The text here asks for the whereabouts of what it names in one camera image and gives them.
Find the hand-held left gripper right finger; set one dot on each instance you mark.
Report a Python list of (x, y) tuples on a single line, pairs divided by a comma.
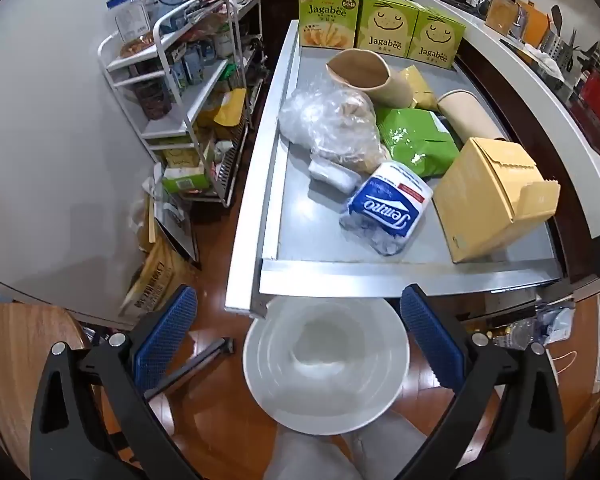
[(430, 340)]

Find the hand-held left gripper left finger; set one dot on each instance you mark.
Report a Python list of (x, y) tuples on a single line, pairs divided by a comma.
[(165, 340)]

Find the white plastic bin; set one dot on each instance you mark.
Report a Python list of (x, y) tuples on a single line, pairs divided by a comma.
[(325, 390)]

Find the tan cardboard box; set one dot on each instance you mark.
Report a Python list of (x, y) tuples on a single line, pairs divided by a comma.
[(480, 200)]

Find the blue and white tissue pack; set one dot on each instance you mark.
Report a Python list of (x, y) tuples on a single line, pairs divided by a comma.
[(385, 205)]

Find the small white packet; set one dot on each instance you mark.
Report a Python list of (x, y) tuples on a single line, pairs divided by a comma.
[(330, 175)]

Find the green snack packet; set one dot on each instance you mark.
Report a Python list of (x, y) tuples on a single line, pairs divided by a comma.
[(415, 142)]

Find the tall brown paper cup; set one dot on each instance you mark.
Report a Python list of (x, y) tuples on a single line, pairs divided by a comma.
[(467, 117)]

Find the clear plastic bag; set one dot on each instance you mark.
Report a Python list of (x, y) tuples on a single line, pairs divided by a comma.
[(325, 120)]

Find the black metal bar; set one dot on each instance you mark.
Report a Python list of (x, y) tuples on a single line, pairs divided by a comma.
[(195, 367)]

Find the brown paper bag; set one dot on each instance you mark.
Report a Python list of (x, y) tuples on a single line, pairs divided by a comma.
[(155, 280)]

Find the white kitchen counter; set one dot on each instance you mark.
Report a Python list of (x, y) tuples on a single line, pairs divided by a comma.
[(575, 175)]

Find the white plastic bag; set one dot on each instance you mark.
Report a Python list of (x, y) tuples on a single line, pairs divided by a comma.
[(155, 210)]

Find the red box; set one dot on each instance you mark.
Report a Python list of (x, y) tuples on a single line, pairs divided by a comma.
[(597, 107)]

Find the green tissue box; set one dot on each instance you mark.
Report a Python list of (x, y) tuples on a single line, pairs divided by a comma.
[(185, 180)]

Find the white cloth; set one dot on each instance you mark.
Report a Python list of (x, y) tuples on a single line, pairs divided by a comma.
[(542, 60)]

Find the steel utensil holder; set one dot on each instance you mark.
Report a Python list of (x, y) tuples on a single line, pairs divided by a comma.
[(560, 55)]

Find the white metal storage rack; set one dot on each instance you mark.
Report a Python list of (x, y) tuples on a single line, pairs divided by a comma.
[(172, 127)]

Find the dark jar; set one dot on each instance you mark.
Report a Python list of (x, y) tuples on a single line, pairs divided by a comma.
[(152, 100)]

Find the orange cutting board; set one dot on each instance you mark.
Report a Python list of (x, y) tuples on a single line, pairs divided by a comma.
[(535, 22)]

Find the yellow snack bag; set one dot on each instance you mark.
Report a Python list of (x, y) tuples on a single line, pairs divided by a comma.
[(417, 85)]

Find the crushed brown paper cup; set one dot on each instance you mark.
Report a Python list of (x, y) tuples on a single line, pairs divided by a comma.
[(380, 87)]

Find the green snack box with face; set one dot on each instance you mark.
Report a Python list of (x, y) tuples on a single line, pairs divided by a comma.
[(385, 27), (437, 40)]

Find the clear container with blue lid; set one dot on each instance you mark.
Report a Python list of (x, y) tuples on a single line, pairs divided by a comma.
[(127, 17)]

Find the green snack box with fries picture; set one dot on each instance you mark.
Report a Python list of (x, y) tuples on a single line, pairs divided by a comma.
[(327, 17)]

